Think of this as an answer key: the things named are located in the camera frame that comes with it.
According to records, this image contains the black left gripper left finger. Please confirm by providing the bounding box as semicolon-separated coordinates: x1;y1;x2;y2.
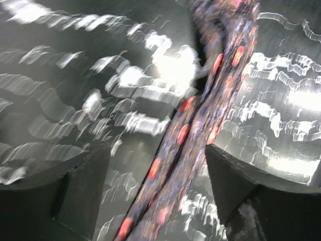
1;146;110;241

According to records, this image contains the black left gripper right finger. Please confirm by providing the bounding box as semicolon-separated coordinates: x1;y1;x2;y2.
205;145;320;240

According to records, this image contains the dark floral red-dotted tie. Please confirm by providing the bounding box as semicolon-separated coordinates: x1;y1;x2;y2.
115;1;260;240

